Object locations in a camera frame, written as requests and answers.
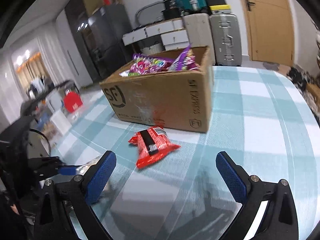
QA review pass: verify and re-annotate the white curtain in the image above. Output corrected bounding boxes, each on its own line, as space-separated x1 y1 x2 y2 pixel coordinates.
37 33 64 85

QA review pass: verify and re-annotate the dark glass cabinet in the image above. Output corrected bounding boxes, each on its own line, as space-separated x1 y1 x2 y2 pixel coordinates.
65 0 102 82

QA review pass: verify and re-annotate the purple white snack bag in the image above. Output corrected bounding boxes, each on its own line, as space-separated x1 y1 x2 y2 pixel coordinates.
167 46 200 72

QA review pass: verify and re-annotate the black cable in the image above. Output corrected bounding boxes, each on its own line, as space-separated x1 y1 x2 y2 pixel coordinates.
28 128 52 156

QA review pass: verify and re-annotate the SF cardboard box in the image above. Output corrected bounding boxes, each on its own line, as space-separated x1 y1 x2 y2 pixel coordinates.
100 46 214 133

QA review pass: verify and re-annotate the white drawer desk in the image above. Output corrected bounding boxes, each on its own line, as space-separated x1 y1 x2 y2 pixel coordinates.
122 18 189 50

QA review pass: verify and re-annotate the red black candy packet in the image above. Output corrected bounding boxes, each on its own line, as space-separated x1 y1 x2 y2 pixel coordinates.
128 126 180 169

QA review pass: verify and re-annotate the black refrigerator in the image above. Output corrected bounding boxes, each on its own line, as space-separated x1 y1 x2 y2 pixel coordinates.
88 4 132 79

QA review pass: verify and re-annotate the silver suitcase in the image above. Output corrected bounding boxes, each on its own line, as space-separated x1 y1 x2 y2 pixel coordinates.
209 14 242 66

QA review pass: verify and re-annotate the wooden door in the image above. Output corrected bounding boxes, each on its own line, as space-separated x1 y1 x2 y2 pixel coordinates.
241 0 294 67

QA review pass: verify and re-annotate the beige suitcase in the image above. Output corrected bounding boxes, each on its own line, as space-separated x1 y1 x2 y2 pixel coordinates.
183 13 216 65

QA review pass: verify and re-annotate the blue checkered tablecloth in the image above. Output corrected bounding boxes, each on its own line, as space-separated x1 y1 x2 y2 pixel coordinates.
52 67 319 239

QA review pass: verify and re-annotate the red box on side table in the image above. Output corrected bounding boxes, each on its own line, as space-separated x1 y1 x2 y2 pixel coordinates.
63 91 83 113

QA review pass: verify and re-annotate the woven laundry basket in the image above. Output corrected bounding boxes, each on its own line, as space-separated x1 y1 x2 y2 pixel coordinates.
141 43 164 55

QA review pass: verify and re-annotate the purple candy bag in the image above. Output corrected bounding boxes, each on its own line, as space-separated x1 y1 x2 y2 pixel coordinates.
119 53 174 77

